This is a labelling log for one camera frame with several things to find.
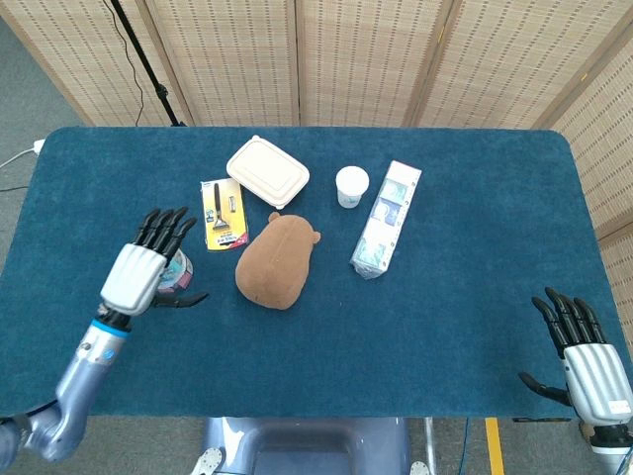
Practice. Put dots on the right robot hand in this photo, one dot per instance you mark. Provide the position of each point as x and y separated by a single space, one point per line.
583 366

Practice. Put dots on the long plastic-wrapped tissue pack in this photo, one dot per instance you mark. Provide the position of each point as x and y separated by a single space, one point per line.
386 220

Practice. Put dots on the black tripod stand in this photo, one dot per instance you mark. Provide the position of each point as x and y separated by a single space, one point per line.
148 64

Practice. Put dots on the white paper cup blue print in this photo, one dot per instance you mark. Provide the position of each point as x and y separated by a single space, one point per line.
351 187

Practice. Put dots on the razor in yellow blister pack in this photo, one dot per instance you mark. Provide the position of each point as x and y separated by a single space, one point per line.
223 215

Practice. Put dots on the clear tub of binder clips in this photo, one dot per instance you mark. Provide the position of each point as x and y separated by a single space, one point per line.
179 269

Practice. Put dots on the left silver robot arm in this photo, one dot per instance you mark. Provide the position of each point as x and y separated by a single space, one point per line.
74 386

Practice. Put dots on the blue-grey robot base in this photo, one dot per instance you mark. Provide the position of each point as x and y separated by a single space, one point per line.
306 445

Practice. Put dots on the brown capybara plush toy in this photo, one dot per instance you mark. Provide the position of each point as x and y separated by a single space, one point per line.
274 259

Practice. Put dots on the white lidded food container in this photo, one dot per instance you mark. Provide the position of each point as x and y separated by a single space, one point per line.
268 170

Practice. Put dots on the blue velvet table cloth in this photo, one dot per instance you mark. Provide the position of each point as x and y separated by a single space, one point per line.
346 346

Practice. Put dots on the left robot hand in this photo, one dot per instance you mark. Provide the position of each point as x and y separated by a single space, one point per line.
141 269

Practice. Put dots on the woven bamboo folding screen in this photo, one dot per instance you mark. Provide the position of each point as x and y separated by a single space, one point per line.
346 54

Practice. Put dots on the white power strip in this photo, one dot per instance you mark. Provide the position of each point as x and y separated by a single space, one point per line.
38 145

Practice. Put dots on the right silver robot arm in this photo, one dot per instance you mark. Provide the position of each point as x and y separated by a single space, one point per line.
605 447

